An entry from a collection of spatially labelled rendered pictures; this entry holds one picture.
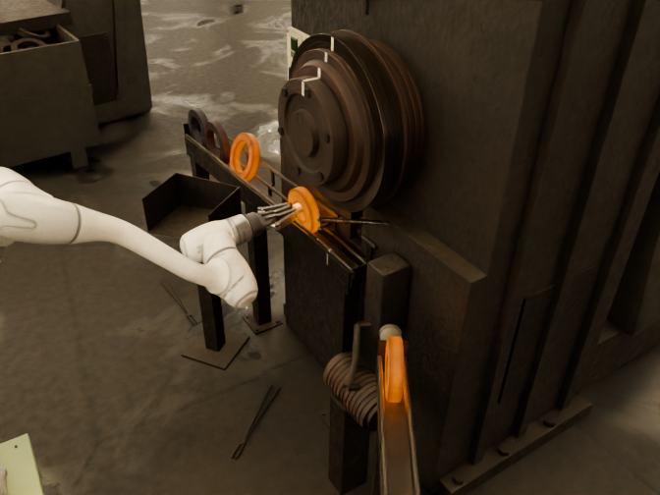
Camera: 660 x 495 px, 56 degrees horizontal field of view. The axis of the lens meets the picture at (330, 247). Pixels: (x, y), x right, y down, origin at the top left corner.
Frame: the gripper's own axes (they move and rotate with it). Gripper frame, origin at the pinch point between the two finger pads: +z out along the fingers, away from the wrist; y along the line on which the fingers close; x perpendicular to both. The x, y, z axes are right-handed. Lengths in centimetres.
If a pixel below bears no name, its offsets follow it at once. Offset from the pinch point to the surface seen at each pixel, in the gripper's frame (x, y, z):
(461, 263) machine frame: 11, 61, 10
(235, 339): -74, -30, -19
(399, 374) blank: 0, 74, -19
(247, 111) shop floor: -79, -242, 93
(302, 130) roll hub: 38.1, 21.4, -10.4
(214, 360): -73, -23, -32
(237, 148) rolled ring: -4, -56, 3
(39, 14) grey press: 7, -260, -24
